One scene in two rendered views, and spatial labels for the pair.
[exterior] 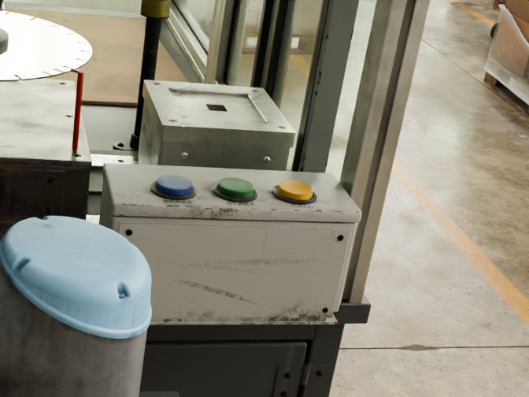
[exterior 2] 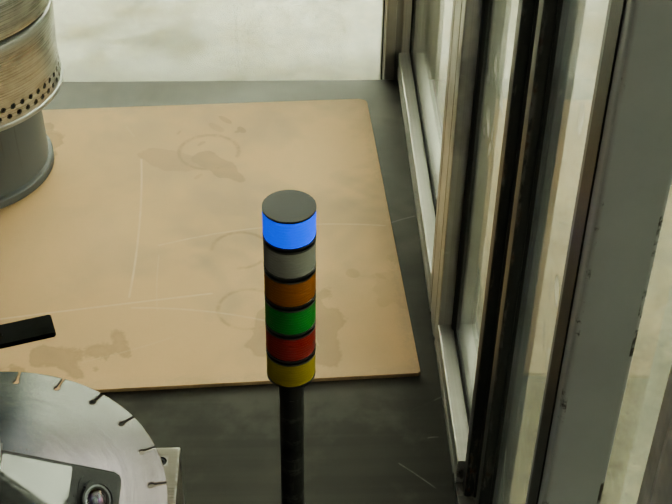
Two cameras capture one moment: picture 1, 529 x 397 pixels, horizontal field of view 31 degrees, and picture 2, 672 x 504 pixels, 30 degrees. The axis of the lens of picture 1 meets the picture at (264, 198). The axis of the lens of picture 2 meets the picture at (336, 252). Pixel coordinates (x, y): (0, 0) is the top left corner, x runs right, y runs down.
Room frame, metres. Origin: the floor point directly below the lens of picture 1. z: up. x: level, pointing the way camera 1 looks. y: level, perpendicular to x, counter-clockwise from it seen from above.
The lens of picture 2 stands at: (0.63, -0.05, 1.78)
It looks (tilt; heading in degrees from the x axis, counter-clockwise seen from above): 39 degrees down; 16
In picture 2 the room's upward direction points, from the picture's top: 1 degrees clockwise
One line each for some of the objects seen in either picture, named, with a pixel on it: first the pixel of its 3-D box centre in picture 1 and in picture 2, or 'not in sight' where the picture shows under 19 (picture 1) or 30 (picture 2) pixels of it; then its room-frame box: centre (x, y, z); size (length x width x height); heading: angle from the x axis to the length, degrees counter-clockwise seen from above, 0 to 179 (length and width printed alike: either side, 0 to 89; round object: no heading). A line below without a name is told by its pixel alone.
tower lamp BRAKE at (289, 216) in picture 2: not in sight; (289, 220); (1.42, 0.21, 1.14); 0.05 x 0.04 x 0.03; 18
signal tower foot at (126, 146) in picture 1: (140, 142); not in sight; (1.42, 0.21, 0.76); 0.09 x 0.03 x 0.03; 108
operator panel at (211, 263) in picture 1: (223, 245); not in sight; (0.99, 0.04, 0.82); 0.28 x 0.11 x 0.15; 108
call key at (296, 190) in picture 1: (294, 194); not in sight; (0.99, -0.03, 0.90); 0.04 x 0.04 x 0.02
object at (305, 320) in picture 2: not in sight; (290, 307); (1.42, 0.21, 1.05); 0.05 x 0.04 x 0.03; 18
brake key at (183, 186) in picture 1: (173, 190); not in sight; (0.95, 0.10, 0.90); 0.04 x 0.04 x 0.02
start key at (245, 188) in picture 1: (234, 192); not in sight; (0.97, 0.03, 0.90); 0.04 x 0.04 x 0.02
